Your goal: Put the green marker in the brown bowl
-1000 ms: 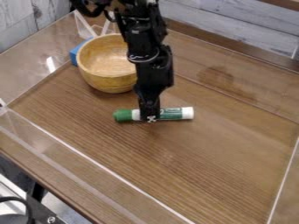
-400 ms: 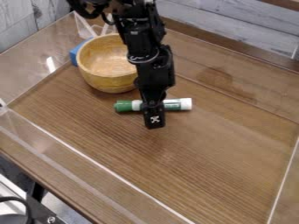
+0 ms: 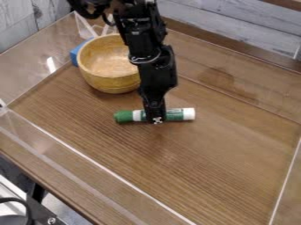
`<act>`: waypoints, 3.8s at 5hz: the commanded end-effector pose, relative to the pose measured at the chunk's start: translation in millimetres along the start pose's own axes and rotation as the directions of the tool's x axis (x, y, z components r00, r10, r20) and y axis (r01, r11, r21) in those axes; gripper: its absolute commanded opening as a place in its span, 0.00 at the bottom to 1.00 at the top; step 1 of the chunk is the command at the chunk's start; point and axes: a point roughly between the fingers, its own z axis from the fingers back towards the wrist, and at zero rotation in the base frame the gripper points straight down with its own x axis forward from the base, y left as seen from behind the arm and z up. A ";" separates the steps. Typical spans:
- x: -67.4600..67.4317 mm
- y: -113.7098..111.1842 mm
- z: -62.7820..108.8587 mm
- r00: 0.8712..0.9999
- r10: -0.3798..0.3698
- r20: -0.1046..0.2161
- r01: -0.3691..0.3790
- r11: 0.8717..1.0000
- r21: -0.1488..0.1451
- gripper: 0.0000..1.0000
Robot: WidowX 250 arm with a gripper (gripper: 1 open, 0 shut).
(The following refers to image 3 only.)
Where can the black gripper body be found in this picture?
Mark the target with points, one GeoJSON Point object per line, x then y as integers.
{"type": "Point", "coordinates": [158, 76]}

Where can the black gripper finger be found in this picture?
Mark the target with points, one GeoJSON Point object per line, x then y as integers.
{"type": "Point", "coordinates": [155, 111]}

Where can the green Expo marker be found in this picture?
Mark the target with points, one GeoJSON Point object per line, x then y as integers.
{"type": "Point", "coordinates": [174, 114]}

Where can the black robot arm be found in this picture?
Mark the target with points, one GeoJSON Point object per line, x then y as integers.
{"type": "Point", "coordinates": [142, 28]}

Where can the brown wooden bowl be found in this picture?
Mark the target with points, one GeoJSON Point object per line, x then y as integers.
{"type": "Point", "coordinates": [104, 66]}

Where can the blue block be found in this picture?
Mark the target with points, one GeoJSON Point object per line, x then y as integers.
{"type": "Point", "coordinates": [74, 52]}

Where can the clear acrylic stand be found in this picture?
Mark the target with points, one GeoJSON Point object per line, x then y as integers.
{"type": "Point", "coordinates": [92, 28]}

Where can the black metal bracket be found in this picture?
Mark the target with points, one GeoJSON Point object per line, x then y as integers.
{"type": "Point", "coordinates": [43, 216]}

